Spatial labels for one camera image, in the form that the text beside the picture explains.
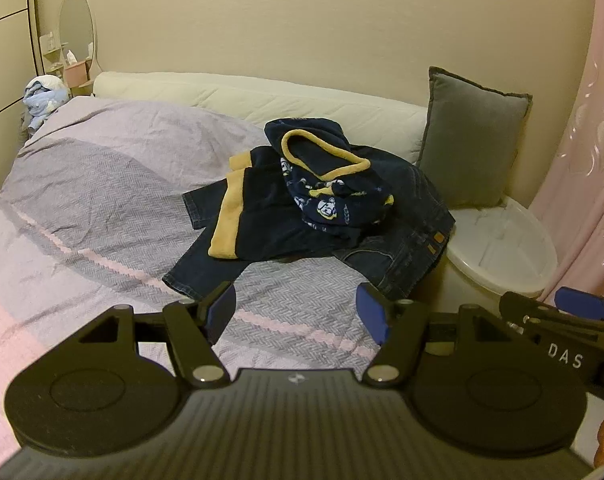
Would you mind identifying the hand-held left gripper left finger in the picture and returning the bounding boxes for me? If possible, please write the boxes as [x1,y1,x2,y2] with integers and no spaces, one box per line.
[74,281,237,390]

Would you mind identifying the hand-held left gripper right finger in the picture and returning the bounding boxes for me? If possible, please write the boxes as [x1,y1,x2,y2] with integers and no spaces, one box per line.
[356,281,515,390]

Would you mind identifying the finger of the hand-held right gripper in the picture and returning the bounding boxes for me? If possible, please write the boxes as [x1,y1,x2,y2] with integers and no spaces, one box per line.
[554,286,604,322]

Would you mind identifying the navy fleece pants yellow cuffs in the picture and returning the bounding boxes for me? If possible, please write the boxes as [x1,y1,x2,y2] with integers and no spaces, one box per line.
[208,146,364,262]

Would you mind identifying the dark blue jeans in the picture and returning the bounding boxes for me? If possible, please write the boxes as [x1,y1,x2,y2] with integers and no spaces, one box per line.
[161,144,456,302]

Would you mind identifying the white lidded bin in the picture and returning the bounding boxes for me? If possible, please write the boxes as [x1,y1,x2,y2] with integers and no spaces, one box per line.
[439,195,559,322]

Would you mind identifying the pink curtain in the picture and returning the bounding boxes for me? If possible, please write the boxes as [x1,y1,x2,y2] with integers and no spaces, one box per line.
[528,0,604,307]

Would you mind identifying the grey cushion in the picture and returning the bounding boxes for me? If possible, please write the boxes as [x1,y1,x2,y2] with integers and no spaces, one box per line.
[415,66,534,209]

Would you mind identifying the cream padded headboard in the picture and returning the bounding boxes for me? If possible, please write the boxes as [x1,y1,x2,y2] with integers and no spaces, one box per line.
[92,71,431,162]

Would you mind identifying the light blue cloth pile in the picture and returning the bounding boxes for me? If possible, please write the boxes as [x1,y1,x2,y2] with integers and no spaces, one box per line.
[21,75,73,135]

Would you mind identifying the pink tissue box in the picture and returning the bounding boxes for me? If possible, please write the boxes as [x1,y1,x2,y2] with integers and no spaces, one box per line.
[63,50,94,87]

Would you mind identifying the small white shelf organizer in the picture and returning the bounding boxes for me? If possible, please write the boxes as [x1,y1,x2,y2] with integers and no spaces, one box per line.
[38,32,64,75]

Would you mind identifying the oval mirror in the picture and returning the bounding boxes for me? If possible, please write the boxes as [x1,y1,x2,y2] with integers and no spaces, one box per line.
[58,0,99,77]

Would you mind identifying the cream wardrobe doors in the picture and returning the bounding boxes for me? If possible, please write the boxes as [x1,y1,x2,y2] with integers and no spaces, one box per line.
[0,0,47,166]

